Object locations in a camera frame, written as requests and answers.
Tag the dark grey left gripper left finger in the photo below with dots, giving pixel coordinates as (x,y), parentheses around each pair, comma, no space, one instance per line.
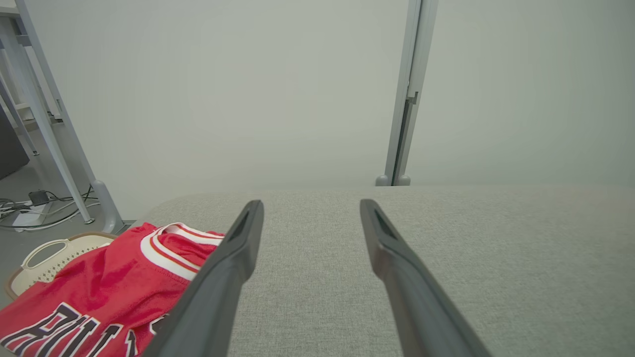
(213,297)

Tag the white power brick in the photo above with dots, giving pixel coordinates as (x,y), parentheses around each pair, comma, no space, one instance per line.
(29,219)

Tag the grey metal table frame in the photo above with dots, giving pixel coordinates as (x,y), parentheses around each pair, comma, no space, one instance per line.
(106,208)

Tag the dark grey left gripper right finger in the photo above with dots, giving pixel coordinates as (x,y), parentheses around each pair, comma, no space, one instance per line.
(421,307)

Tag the black power adapter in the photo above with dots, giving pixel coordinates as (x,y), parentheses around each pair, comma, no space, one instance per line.
(38,198)

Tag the cream plastic laundry basket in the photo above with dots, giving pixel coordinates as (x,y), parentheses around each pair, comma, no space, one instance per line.
(79,248)

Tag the dark cabinet panel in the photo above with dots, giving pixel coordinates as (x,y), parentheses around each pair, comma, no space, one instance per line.
(10,148)

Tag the red Bulls basketball jersey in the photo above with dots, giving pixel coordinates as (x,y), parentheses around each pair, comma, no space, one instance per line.
(99,277)

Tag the grey metal partition post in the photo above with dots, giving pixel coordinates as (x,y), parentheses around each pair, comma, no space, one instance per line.
(404,124)

